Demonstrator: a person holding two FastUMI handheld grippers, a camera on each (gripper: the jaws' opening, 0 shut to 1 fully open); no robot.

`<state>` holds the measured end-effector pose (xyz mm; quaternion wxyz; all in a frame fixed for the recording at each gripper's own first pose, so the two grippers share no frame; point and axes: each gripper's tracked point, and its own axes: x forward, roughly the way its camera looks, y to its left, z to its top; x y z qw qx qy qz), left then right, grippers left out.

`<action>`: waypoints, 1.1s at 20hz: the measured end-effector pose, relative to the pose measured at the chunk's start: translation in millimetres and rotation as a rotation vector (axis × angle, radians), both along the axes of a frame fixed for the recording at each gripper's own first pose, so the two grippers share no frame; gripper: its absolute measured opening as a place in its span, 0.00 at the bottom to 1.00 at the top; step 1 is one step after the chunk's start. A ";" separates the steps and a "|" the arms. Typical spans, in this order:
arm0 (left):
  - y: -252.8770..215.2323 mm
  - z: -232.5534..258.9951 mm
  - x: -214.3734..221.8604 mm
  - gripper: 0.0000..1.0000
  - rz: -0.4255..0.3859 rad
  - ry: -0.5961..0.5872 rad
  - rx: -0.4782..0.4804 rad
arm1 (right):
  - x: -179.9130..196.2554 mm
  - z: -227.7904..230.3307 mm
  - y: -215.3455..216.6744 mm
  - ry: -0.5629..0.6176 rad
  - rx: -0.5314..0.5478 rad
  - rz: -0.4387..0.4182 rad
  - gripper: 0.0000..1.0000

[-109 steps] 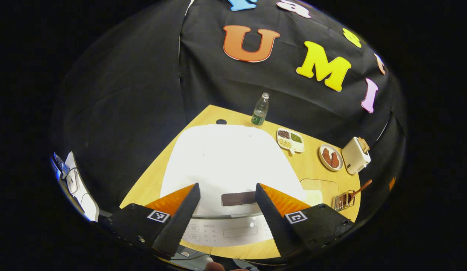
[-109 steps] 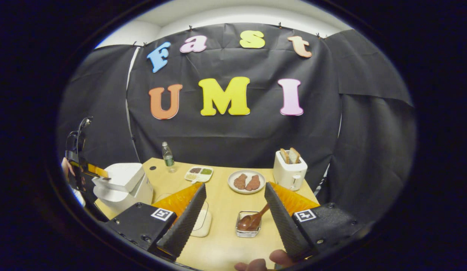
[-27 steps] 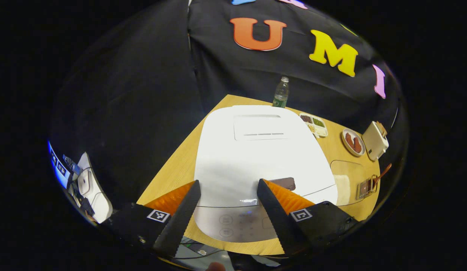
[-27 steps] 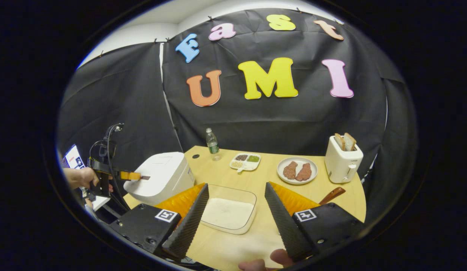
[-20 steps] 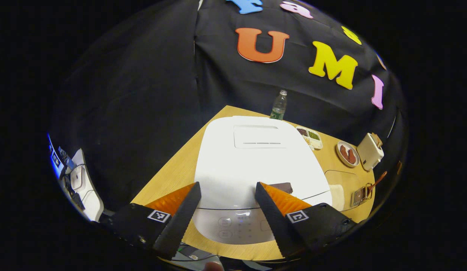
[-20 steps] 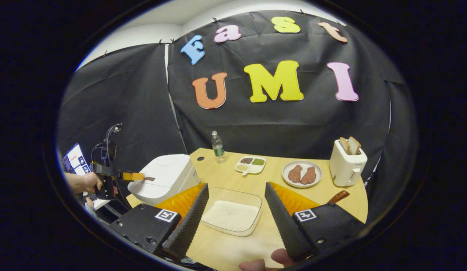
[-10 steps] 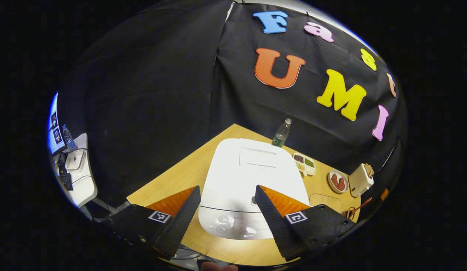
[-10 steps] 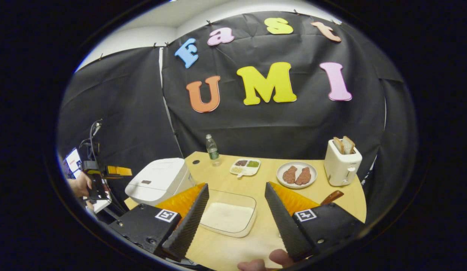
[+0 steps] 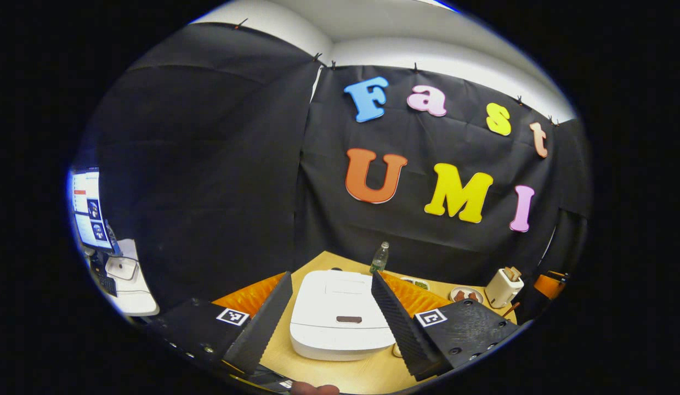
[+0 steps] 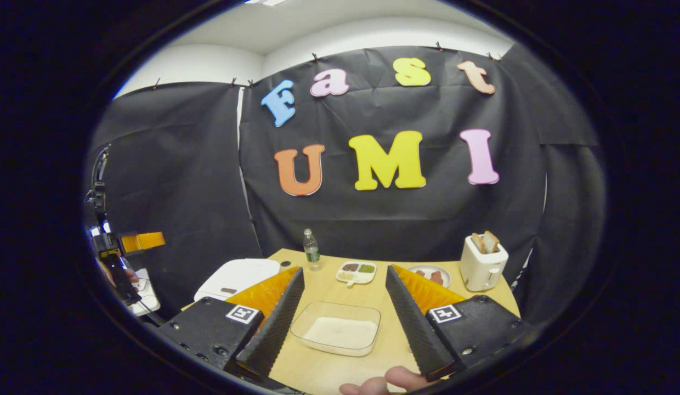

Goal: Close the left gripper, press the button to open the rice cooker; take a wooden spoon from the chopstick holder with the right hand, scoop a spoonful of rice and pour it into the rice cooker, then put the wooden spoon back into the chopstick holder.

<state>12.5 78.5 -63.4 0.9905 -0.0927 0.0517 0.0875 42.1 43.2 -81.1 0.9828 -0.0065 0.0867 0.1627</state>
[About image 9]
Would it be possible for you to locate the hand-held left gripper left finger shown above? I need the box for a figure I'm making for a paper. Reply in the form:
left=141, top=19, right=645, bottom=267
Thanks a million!
left=148, top=271, right=293, bottom=376

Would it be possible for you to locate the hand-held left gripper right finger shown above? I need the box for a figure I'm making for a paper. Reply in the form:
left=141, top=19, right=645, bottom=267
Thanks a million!
left=371, top=271, right=520, bottom=382

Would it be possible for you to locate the white rice cooker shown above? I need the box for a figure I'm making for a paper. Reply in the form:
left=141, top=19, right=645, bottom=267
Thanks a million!
left=290, top=270, right=396, bottom=361

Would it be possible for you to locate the white toaster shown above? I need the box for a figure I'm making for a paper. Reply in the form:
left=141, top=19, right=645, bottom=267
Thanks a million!
left=485, top=267, right=524, bottom=309

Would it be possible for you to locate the round white plate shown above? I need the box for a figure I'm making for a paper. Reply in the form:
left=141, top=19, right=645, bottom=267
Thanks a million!
left=450, top=286, right=484, bottom=304

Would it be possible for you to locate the clear plastic water bottle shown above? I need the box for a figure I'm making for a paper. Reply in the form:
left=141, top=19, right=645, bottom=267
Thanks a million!
left=370, top=241, right=390, bottom=275

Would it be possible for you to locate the white side desk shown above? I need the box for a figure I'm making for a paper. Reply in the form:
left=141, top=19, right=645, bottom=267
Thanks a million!
left=90, top=239, right=160, bottom=316

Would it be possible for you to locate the black keyboard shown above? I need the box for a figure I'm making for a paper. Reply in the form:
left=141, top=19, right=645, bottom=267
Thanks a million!
left=96, top=272, right=118, bottom=298

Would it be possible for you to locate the black backdrop cloth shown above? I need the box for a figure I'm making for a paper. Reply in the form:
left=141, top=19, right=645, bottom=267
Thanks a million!
left=77, top=22, right=593, bottom=319

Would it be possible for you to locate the computer monitor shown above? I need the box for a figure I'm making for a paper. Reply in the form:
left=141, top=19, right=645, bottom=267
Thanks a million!
left=71, top=167, right=118, bottom=253

